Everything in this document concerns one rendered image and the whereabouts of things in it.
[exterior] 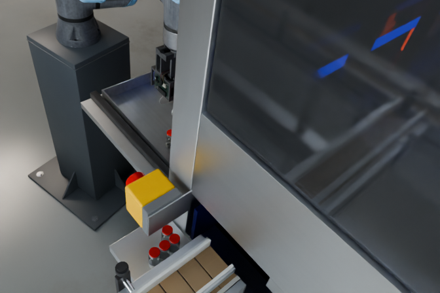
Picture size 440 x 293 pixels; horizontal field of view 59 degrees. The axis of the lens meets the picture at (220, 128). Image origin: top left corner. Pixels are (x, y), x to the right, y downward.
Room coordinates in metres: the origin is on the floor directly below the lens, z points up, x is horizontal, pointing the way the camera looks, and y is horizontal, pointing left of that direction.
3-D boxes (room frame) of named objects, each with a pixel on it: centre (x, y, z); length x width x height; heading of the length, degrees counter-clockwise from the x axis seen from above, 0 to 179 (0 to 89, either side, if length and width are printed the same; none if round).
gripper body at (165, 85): (0.69, 0.12, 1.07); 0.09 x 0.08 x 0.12; 138
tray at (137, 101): (0.74, 0.11, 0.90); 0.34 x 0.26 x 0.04; 48
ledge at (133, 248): (0.35, 0.07, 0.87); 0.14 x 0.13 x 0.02; 49
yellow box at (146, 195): (0.39, 0.10, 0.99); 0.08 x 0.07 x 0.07; 49
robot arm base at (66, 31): (1.15, 0.55, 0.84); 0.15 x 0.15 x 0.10
